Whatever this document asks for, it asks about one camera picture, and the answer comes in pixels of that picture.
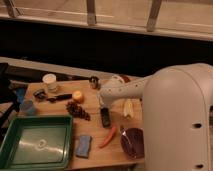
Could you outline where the black eraser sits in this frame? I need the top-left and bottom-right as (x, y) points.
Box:
(100, 108), (111, 128)

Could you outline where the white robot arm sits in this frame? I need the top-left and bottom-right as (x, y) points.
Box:
(98, 63), (213, 171)

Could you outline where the small metal cup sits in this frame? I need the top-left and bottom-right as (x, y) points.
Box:
(89, 76), (99, 89)

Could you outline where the red-brown bowl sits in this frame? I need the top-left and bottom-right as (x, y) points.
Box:
(120, 75), (130, 83)

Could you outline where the orange apple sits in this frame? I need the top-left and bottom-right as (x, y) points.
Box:
(72, 90), (84, 103)

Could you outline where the peeled banana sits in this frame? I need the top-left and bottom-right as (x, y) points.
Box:
(123, 99), (134, 118)

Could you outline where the dark grape bunch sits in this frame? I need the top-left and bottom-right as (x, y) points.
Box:
(66, 101), (90, 121)

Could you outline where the metal spoon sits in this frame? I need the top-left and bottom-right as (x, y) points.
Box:
(120, 125), (135, 152)

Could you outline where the white paper cup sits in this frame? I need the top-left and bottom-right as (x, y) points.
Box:
(42, 74), (58, 92)

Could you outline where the purple bowl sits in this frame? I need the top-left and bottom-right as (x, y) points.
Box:
(120, 128), (144, 159)

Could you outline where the dark small clip object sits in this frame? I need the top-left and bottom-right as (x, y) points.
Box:
(33, 89), (47, 102)

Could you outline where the blue sponge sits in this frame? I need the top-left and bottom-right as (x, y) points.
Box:
(75, 135), (92, 158)

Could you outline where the blue plastic cup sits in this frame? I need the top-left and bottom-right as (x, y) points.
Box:
(20, 100), (36, 116)

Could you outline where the green plastic tray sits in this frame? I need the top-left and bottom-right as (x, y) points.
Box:
(0, 116), (73, 171)

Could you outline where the wooden window railing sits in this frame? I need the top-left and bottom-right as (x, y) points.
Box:
(0, 0), (213, 42)

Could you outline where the black handled tool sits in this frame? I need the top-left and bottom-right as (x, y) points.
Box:
(46, 94), (72, 103)

